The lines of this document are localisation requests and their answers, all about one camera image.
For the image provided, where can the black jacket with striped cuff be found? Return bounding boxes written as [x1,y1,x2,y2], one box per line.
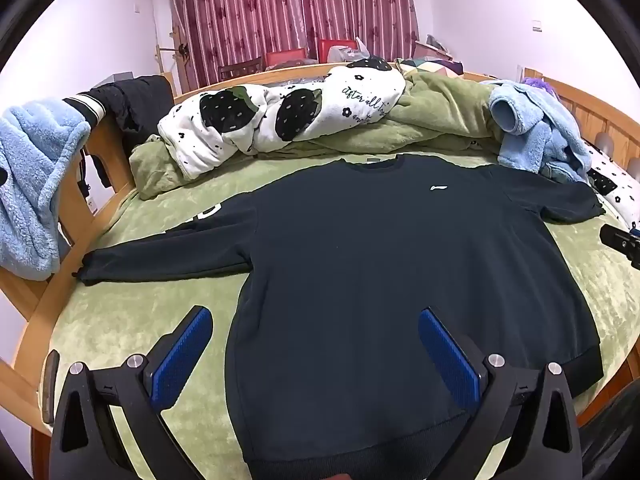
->
[62,75,173,186]

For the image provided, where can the colourful patchwork quilt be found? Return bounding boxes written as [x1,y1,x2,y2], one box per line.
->
[400,57,463,78]

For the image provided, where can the black strap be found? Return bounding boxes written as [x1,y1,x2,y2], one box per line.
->
[75,147,112,197]

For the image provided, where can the white strawberry print blanket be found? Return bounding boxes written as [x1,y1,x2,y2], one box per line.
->
[158,55,407,181]

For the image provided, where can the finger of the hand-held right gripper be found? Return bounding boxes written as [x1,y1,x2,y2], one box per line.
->
[600,224,640,271]

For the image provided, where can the white plastic bag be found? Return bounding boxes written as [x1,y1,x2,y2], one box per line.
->
[327,37,373,63]

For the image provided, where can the light blue fleece garment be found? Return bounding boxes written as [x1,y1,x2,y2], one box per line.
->
[487,80,601,183]

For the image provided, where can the wooden coat rack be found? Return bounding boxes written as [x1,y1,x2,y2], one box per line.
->
[155,25,193,93]

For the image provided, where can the dark cloth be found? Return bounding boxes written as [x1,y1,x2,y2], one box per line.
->
[575,390,640,480]

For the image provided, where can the red chair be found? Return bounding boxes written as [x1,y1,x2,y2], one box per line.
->
[318,39,357,63]
[265,48,307,68]

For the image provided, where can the purple plush toy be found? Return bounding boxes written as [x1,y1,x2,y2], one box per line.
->
[522,77,556,96]

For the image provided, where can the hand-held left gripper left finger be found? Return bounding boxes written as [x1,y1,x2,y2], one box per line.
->
[48,305,213,480]

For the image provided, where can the dark navy sweatshirt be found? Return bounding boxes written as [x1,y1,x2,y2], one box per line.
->
[72,154,606,480]

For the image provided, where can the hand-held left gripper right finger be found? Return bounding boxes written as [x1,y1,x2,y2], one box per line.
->
[418,306,583,480]

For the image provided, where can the light blue fleece robe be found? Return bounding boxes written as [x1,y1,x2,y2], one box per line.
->
[0,100,92,281]

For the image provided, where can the strawberry print pillow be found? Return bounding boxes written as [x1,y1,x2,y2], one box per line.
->
[580,137,640,231]

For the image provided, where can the dark wooden chair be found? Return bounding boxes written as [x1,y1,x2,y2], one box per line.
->
[218,58,263,81]

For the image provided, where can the maroon floral curtain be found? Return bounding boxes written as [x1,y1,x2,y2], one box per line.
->
[166,0,420,88]

